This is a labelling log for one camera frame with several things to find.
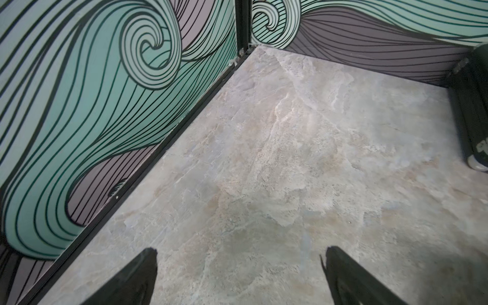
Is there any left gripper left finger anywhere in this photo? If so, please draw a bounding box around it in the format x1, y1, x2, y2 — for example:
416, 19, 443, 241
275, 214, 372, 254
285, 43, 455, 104
83, 248, 158, 305

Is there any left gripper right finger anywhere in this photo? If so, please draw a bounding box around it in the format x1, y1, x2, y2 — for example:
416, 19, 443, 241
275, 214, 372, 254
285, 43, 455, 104
320, 246, 405, 304

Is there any black hard case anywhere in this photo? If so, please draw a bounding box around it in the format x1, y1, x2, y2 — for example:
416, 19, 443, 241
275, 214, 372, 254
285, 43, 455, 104
446, 44, 487, 172

